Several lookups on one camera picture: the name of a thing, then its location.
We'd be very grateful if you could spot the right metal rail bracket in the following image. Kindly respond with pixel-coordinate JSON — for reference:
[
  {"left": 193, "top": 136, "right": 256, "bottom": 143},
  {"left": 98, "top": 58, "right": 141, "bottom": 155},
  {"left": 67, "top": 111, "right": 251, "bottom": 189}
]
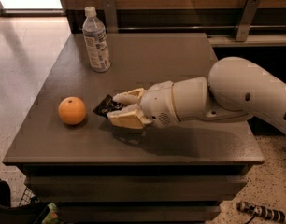
[{"left": 234, "top": 0, "right": 261, "bottom": 42}]

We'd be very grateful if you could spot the black bag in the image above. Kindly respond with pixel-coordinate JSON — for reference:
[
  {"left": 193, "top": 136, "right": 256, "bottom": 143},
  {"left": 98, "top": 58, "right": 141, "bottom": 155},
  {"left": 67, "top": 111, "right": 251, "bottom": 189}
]
[{"left": 0, "top": 179, "right": 48, "bottom": 224}]

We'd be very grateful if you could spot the metal rail bracket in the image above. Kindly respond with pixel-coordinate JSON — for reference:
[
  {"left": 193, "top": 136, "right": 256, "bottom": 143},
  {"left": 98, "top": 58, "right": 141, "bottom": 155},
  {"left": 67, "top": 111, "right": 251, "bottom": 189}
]
[
  {"left": 102, "top": 0, "right": 119, "bottom": 33},
  {"left": 234, "top": 0, "right": 261, "bottom": 42}
]

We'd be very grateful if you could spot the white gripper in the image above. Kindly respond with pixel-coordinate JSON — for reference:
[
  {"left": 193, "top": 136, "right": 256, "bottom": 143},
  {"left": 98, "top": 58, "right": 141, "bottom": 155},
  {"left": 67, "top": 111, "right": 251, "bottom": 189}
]
[{"left": 107, "top": 81, "right": 179, "bottom": 129}]

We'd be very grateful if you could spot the horizontal metal rail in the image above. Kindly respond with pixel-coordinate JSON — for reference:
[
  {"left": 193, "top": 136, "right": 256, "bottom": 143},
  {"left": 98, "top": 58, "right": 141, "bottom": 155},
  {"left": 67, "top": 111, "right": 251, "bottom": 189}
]
[{"left": 119, "top": 25, "right": 286, "bottom": 34}]

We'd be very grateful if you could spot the black white striped handle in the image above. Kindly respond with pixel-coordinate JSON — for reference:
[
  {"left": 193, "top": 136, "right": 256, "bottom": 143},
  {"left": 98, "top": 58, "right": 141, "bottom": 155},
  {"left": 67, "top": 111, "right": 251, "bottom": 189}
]
[{"left": 236, "top": 201, "right": 286, "bottom": 223}]

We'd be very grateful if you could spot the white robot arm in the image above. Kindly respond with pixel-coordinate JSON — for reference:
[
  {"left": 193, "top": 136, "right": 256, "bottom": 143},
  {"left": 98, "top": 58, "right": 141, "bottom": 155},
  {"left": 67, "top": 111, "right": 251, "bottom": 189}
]
[{"left": 107, "top": 57, "right": 286, "bottom": 134}]

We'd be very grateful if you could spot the wire mesh basket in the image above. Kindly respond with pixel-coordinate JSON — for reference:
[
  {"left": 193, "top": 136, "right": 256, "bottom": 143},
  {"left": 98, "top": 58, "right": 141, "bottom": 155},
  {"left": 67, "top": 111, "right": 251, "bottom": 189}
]
[{"left": 19, "top": 188, "right": 36, "bottom": 206}]

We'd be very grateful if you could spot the green snack package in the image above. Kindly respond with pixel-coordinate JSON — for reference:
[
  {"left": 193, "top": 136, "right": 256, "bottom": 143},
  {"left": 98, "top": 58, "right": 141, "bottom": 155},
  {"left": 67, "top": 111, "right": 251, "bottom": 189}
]
[{"left": 41, "top": 203, "right": 64, "bottom": 224}]

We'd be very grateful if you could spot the black rxbar chocolate bar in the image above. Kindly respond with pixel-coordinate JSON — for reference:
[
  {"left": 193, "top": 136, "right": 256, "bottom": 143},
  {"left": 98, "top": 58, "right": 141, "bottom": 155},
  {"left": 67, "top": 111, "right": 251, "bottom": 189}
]
[{"left": 93, "top": 95, "right": 123, "bottom": 118}]

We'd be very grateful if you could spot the clear plastic water bottle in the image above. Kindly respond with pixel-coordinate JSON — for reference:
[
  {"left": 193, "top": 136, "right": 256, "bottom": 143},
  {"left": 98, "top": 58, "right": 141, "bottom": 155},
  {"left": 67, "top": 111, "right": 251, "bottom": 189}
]
[{"left": 82, "top": 7, "right": 111, "bottom": 72}]

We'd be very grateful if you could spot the grey drawer cabinet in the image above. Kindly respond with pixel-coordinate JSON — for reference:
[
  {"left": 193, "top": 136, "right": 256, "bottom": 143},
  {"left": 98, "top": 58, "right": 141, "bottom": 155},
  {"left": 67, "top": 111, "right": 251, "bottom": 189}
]
[{"left": 4, "top": 34, "right": 264, "bottom": 224}]

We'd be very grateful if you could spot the orange fruit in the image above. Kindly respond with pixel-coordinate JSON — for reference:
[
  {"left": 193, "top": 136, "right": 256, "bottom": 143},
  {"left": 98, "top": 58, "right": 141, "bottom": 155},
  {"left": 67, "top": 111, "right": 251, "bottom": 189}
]
[{"left": 58, "top": 97, "right": 86, "bottom": 125}]

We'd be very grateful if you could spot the left metal rail bracket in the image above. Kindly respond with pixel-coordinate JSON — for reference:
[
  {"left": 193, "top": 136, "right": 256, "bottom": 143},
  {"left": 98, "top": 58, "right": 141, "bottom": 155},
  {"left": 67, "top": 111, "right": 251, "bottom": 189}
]
[{"left": 102, "top": 0, "right": 119, "bottom": 33}]

